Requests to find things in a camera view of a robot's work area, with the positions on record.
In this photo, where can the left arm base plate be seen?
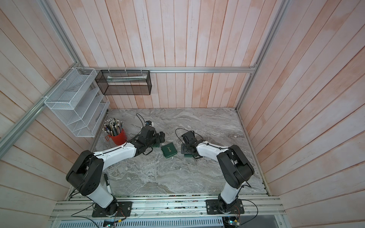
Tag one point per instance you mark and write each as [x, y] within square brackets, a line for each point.
[116, 208]

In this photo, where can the large green jewelry box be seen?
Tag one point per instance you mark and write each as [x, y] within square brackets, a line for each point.
[169, 150]

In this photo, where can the aluminium frame rail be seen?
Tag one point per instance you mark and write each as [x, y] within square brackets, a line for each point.
[186, 69]

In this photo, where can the white wire mesh shelf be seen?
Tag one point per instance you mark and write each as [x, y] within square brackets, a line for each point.
[80, 106]

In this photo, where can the black marker pen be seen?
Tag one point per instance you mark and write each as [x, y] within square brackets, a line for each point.
[107, 183]

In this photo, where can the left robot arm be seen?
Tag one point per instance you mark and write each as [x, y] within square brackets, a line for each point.
[86, 173]

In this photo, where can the black wire mesh basket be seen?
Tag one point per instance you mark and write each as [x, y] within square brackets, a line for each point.
[124, 82]

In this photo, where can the red metal pencil cup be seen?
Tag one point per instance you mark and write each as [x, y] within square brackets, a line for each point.
[119, 139]

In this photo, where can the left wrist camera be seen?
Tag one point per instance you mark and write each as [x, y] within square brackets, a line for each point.
[149, 123]

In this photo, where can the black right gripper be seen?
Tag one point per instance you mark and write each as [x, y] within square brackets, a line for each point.
[184, 148]

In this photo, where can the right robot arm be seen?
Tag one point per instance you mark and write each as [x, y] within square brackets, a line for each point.
[235, 166]

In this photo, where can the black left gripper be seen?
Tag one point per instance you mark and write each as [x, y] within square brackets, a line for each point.
[158, 140]

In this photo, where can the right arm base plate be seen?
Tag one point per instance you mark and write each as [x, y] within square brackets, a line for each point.
[219, 206]

